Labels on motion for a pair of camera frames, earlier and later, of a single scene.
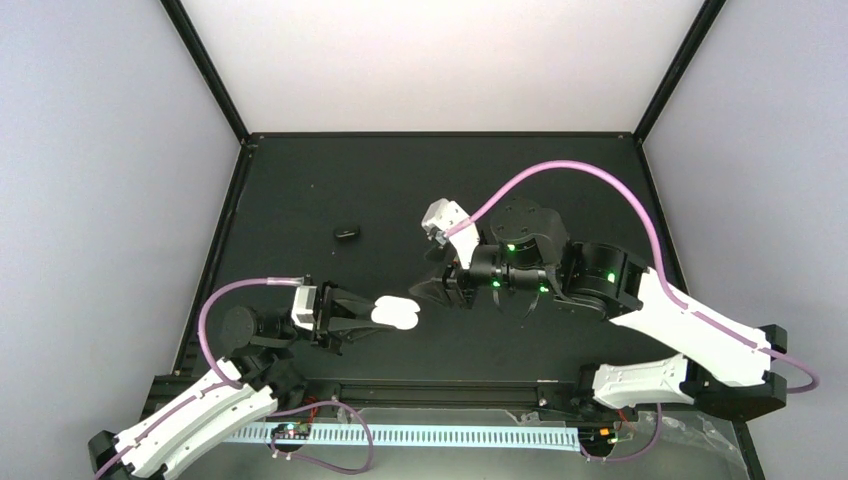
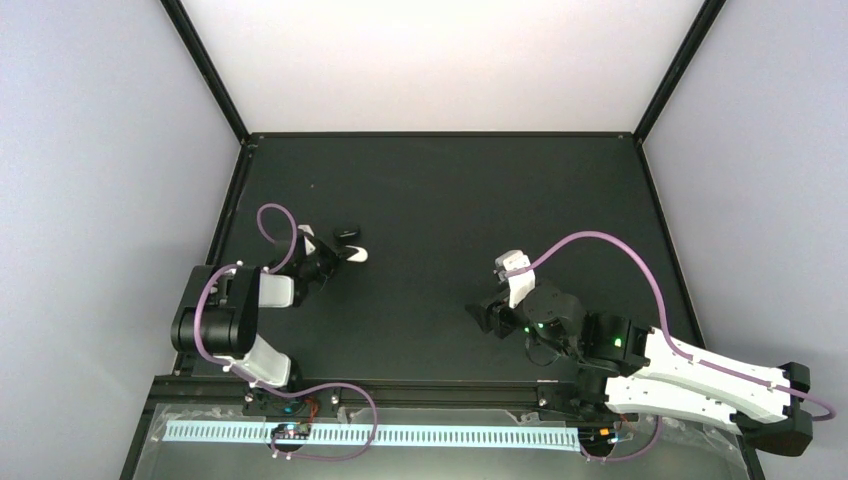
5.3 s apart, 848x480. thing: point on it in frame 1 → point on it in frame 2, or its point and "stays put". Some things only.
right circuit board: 598,438 stays put
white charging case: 399,312 → 361,256
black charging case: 348,233 stays put
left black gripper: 334,331 → 332,258
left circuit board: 292,431 stays put
